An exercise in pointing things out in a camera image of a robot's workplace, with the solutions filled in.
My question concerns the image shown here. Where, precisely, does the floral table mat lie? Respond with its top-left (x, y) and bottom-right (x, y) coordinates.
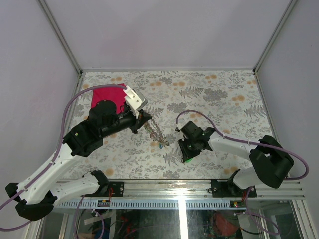
top-left (64, 70), bottom-right (271, 179)

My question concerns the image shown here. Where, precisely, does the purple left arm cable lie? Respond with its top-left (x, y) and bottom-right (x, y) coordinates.
top-left (0, 84), bottom-right (127, 230)

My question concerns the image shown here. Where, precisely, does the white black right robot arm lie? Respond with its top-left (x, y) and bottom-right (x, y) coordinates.
top-left (178, 121), bottom-right (294, 197)

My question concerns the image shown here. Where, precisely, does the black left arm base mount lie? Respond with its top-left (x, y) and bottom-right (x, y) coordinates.
top-left (97, 181), bottom-right (125, 198)

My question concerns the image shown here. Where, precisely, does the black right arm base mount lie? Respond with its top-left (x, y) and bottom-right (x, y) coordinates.
top-left (207, 179), bottom-right (249, 198)

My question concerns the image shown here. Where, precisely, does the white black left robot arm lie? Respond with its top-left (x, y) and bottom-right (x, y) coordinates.
top-left (5, 99), bottom-right (152, 221)

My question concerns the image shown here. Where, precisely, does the aluminium front rail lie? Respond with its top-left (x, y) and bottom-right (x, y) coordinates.
top-left (121, 179), bottom-right (305, 200)

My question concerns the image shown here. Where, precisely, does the green tagged key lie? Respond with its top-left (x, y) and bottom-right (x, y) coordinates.
top-left (185, 158), bottom-right (193, 163)

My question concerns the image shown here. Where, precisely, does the white slotted cable duct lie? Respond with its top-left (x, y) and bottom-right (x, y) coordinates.
top-left (56, 198), bottom-right (239, 210)

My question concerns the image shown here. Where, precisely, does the red folded cloth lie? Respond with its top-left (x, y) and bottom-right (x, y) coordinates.
top-left (91, 87), bottom-right (126, 113)

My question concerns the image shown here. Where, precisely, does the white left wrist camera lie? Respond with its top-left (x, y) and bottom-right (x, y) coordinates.
top-left (123, 86), bottom-right (148, 118)

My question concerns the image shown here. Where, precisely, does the grey metal key organiser ring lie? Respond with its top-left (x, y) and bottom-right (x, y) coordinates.
top-left (143, 120), bottom-right (170, 149)

